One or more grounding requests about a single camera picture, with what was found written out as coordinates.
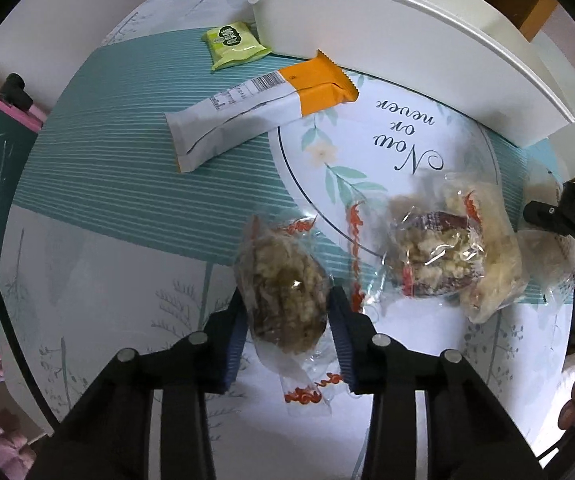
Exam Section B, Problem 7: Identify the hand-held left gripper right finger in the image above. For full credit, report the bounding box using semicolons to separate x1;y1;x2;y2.
330;287;538;480

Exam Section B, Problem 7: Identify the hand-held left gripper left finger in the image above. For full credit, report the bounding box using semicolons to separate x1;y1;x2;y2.
27;287;249;480

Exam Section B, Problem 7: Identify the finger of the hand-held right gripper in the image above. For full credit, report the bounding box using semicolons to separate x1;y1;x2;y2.
523;199;569;236

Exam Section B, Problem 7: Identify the clear bag of pale cake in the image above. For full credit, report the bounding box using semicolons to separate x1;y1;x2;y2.
515;164;575;307

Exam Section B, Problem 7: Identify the clear nut candy packet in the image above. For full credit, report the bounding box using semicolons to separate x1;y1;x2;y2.
347;185;488;311
232;212;342;418

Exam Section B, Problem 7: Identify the white plastic bin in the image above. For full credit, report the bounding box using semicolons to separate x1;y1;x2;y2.
246;0;575;148

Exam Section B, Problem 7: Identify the clear bag of rice cake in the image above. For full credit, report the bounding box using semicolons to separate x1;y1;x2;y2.
442;172;529;324

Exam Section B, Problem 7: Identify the orange and white snack packet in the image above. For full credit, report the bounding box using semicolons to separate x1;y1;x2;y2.
164;49;359;175

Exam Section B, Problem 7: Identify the green snack packet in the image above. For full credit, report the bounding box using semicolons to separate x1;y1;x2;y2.
202;20;273;72

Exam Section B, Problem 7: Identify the black clip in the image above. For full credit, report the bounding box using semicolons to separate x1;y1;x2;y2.
0;73;36;112

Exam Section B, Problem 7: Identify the black cable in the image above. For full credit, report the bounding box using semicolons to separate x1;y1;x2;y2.
0;239;60;438

